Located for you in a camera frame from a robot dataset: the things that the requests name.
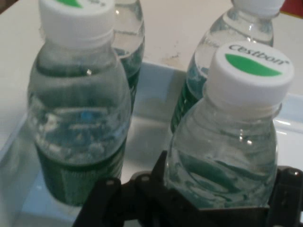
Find water bottle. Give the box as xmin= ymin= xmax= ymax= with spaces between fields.
xmin=112 ymin=0 xmax=145 ymax=113
xmin=164 ymin=42 xmax=295 ymax=210
xmin=26 ymin=0 xmax=132 ymax=206
xmin=170 ymin=0 xmax=285 ymax=133

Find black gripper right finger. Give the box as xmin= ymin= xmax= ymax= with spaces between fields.
xmin=266 ymin=166 xmax=303 ymax=227

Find blue and white cardboard box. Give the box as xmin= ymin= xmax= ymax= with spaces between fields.
xmin=0 ymin=61 xmax=303 ymax=227

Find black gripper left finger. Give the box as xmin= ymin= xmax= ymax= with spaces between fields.
xmin=73 ymin=150 xmax=199 ymax=227

